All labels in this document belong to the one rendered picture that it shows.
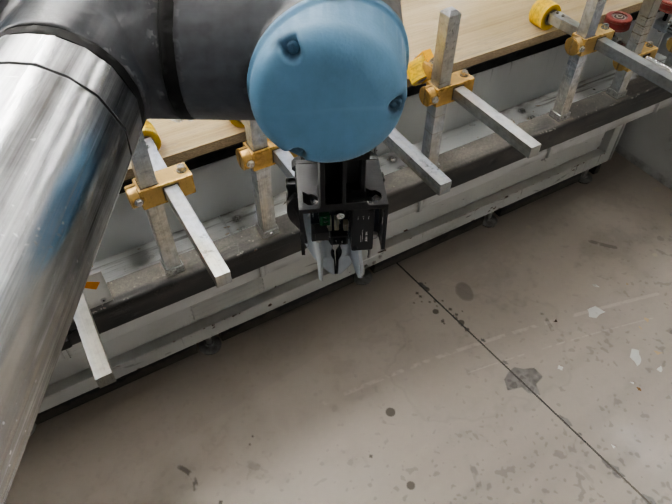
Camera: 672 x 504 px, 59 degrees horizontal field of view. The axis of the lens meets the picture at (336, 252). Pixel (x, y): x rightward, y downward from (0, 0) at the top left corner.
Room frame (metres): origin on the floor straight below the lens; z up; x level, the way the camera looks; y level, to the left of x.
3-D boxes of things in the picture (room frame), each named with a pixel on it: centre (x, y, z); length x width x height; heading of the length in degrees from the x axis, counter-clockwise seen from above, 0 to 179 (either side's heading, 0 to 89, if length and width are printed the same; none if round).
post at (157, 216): (0.93, 0.39, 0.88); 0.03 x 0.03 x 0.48; 30
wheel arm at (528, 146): (1.23, -0.35, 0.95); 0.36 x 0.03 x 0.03; 30
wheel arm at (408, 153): (1.16, -0.10, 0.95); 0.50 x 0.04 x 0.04; 30
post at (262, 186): (1.06, 0.17, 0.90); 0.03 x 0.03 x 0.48; 30
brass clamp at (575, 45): (1.57, -0.71, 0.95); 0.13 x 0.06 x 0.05; 120
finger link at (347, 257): (0.39, -0.02, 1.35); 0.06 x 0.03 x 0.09; 6
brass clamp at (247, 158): (1.07, 0.15, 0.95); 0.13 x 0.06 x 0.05; 120
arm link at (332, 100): (0.29, 0.02, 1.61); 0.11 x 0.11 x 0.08; 89
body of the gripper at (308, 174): (0.38, 0.00, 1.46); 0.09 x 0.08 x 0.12; 6
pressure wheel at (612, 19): (1.80, -0.89, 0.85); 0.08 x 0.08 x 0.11
